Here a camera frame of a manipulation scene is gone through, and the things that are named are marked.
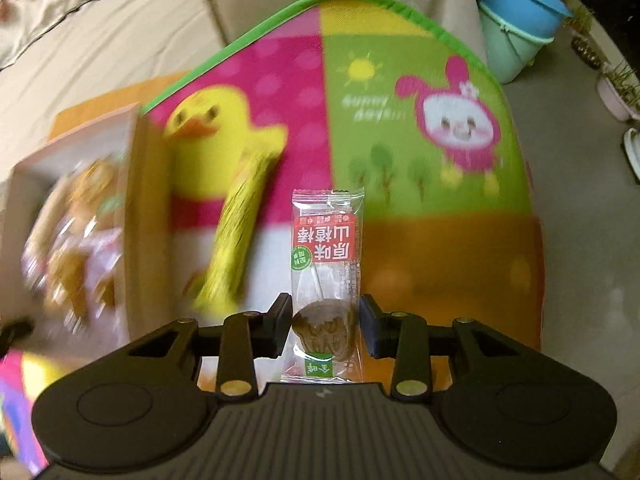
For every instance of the white basin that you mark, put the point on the white basin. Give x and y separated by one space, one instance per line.
634 155

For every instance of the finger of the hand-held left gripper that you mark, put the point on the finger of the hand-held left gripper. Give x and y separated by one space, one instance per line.
15 334

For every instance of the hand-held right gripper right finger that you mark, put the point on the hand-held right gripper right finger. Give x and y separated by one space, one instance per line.
371 327

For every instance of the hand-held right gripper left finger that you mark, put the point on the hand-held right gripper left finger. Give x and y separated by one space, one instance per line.
280 325

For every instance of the pink cardboard box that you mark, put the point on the pink cardboard box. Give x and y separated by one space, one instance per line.
145 240

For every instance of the small potted plant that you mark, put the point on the small potted plant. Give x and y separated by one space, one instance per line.
585 45

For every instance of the colourful cartoon play mat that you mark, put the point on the colourful cartoon play mat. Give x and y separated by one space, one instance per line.
410 260

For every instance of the green plastic bucket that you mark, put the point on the green plastic bucket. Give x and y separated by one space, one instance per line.
515 55

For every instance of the yellow bread packet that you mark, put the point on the yellow bread packet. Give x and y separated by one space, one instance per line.
67 265
92 180

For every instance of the small wooden table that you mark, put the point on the small wooden table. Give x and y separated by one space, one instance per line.
75 120

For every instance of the yellow-green snack packet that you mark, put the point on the yellow-green snack packet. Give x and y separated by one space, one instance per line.
235 240

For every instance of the blue plastic bucket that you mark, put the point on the blue plastic bucket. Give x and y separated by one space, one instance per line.
525 5

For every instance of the grey-green trimmed sofa cover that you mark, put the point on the grey-green trimmed sofa cover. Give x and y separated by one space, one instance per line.
50 0

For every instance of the clear lollipop packet red label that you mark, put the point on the clear lollipop packet red label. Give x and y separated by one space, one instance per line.
325 240

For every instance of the beige sofa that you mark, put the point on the beige sofa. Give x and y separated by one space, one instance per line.
100 50

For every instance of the white pot with grass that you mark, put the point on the white pot with grass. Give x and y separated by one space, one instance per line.
617 100

